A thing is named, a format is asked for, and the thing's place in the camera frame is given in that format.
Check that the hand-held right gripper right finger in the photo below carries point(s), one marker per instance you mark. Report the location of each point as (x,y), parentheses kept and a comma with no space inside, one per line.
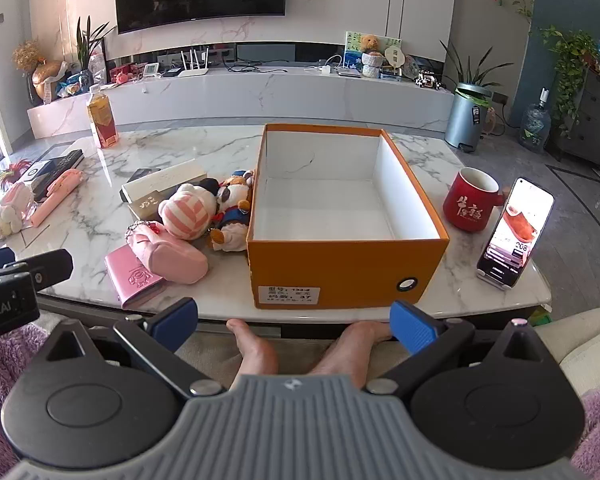
(414,322)

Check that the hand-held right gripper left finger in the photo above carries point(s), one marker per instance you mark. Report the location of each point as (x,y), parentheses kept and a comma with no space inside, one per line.
(172,319)

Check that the orange shoe box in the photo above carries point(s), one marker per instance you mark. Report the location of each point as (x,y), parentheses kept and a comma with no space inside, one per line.
(340,265)

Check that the duck plush doll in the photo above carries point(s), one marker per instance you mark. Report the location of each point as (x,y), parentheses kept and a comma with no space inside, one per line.
(235,200)

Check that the beige long box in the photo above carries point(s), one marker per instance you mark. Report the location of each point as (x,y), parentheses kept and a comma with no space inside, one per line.
(165,177)

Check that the bunny plush toy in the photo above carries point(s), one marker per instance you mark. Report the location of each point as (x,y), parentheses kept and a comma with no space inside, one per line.
(12,207)

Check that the pink wallet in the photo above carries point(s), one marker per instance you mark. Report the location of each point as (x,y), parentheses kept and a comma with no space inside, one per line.
(132,277)

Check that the purple fuzzy blanket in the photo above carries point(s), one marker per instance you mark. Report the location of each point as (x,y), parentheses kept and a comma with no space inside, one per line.
(0,360)

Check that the pink pouch bag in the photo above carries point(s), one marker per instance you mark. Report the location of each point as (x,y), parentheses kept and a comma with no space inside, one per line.
(172,255)

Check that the person's right foot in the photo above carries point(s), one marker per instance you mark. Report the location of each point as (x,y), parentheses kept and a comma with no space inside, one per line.
(352,347)

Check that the person's foot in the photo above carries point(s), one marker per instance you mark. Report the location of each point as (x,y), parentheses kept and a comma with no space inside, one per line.
(255,355)
(352,347)

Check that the person's left foot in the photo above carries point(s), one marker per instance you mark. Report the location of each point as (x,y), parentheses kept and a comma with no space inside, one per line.
(255,355)

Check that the red feathery toy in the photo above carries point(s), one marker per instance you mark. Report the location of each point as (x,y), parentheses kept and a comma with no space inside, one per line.
(12,167)

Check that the phone stand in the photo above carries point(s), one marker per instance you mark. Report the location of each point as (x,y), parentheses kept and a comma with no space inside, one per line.
(502,286)

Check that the pink striped plush toy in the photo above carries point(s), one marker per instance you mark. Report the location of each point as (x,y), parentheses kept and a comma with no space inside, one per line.
(187,210)

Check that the dark brown small box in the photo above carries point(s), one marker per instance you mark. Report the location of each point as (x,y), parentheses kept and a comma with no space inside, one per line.
(145,205)

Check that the red mug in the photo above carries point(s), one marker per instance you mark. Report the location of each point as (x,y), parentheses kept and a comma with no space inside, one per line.
(467,202)

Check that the smartphone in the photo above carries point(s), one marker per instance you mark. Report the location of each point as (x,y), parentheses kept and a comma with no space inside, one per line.
(517,230)

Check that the tea bottle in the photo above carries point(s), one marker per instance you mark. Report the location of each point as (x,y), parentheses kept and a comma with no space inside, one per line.
(102,120)

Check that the beige sofa cushion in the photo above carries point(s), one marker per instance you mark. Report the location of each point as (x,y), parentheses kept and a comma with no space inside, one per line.
(575,340)

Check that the golden gourd vase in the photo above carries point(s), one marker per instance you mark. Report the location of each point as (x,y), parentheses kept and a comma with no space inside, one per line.
(47,80)

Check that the grey trash bin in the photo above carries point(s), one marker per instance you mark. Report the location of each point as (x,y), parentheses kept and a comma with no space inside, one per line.
(465,115)

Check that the white desk clock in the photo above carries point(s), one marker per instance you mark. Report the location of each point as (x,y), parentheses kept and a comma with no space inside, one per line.
(151,69)

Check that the snake plant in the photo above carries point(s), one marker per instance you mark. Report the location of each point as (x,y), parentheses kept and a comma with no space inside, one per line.
(86,45)

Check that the water jug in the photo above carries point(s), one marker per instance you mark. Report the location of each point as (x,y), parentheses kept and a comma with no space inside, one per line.
(534,125)

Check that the black white toy car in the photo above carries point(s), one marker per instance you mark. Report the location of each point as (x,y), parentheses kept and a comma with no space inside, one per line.
(427,81)

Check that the white router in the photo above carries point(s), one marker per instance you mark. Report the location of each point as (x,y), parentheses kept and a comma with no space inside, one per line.
(194,71)

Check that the white marble television console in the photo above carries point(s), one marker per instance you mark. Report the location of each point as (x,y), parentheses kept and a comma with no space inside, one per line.
(280,95)

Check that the potted leafy plant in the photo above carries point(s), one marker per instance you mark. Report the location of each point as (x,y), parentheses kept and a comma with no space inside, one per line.
(472,67)

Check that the round hand fan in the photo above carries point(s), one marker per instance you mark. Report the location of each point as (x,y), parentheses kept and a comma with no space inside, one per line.
(394,57)

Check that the grey drawer cabinet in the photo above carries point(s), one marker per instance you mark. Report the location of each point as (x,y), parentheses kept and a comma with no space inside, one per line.
(595,120)

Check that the green picture board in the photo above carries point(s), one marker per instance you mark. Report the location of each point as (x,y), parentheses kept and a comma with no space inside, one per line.
(352,47)

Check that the brown teddy bear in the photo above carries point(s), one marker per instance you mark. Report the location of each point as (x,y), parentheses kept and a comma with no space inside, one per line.
(370,42)

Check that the hanging vine plant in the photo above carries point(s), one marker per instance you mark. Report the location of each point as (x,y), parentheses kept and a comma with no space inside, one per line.
(570,60)

